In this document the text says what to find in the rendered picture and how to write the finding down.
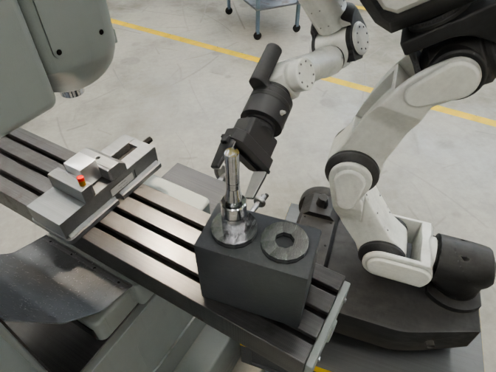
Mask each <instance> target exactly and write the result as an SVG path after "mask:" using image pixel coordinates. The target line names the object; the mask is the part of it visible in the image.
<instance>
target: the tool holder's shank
mask: <svg viewBox="0 0 496 372"><path fill-rule="evenodd" d="M224 163H225V176H226V190H225V195H224V198H225V200H226V201H227V202H228V204H231V205H237V204H238V203H239V202H240V201H241V200H242V193H241V187H240V159H239V150H238V149H234V148H227V149H226V150H225V151H224Z"/></svg>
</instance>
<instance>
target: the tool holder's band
mask: <svg viewBox="0 0 496 372"><path fill-rule="evenodd" d="M246 207H247V199H246V197H245V196H244V195H242V200H241V201H240V202H239V203H238V204H237V205H231V204H228V202H227V201H226V200H225V198H224V196H223V197H222V198H221V209H222V210H223V211H224V212H225V213H229V214H239V213H241V212H243V211H244V210H245V209H246Z"/></svg>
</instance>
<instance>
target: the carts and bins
mask: <svg viewBox="0 0 496 372"><path fill-rule="evenodd" d="M243 1H245V2H246V3H247V4H248V5H249V6H250V7H252V8H253V9H254V10H256V20H255V33H254V35H253V36H254V39H255V40H259V39H260V38H261V33H260V11H262V10H269V9H274V8H279V7H286V6H291V5H297V7H296V16H295V25H294V26H293V31H295V32H298V31H299V30H300V25H299V19H300V3H299V1H298V0H243ZM225 12H226V14H228V15H229V14H231V13H232V12H233V9H232V8H231V7H230V0H227V8H226V10H225Z"/></svg>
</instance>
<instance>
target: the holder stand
mask: <svg viewBox="0 0 496 372"><path fill-rule="evenodd" d="M321 233H322V230H320V229H317V228H313V227H309V226H306V225H302V224H298V223H294V222H291V221H286V220H283V219H280V218H275V217H272V216H267V215H264V214H260V213H256V212H252V211H249V210H247V228H246V230H245V231H244V232H243V233H242V234H240V235H229V234H227V233H225V231H224V230H223V228H222V220H221V203H218V204H217V205H216V207H215V209H214V211H213V212H212V214H211V216H210V217H209V219H208V221H207V223H206V224H205V226H204V229H203V230H202V232H201V234H200V236H199V237H198V239H197V241H196V242H195V244H194V250H195V255H196V263H197V268H198V274H199V282H200V287H201V295H202V297H206V298H209V299H211V300H215V301H218V302H220V303H224V304H227V305H229V306H233V307H236V308H238V309H242V310H244V311H248V312H251V313H253V314H257V315H260V316H262V317H266V318H269V319H271V320H275V321H278V322H280V323H284V324H287V325H289V326H293V327H295V328H298V327H299V325H300V321H301V317H302V314H303V310H304V306H305V304H306V298H307V296H308V293H309V288H310V285H311V279H312V275H313V271H314V265H315V261H316V257H317V251H318V247H319V243H320V237H321Z"/></svg>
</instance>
